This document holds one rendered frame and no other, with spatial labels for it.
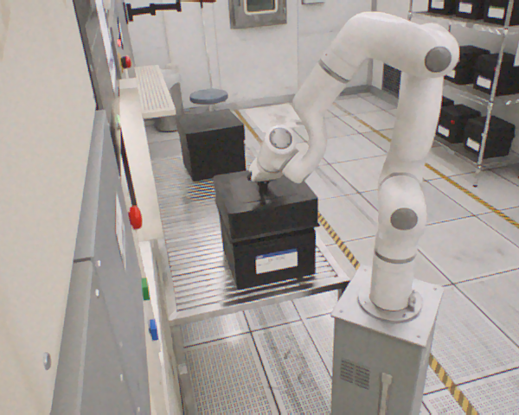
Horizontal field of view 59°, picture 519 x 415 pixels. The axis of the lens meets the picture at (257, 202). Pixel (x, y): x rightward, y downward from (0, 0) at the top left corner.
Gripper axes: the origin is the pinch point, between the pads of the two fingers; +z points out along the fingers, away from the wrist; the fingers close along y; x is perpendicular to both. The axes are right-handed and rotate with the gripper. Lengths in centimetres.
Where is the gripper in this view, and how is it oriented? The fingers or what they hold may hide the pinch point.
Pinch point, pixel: (263, 180)
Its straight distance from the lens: 148.4
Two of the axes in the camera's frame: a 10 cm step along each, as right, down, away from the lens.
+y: -9.7, 1.7, -1.9
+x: 2.1, 9.4, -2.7
